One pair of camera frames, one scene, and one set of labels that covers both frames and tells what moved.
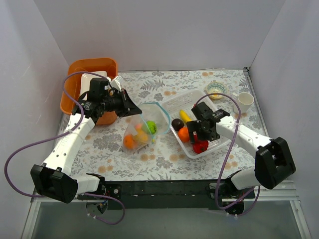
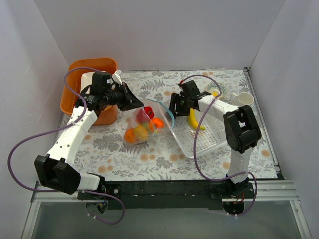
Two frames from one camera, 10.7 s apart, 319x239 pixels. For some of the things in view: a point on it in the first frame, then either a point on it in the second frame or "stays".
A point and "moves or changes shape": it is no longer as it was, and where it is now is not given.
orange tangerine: [184, 134] -> [158, 122]
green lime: [152, 127] -> [144, 123]
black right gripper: [202, 133] -> [180, 104]
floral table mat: [158, 146] stays
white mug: [245, 100] stays
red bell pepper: [201, 146] -> [145, 114]
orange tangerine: [128, 142] -> [129, 135]
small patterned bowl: [217, 86] stays
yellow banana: [183, 115] moves or changes shape
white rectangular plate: [85, 79] stays
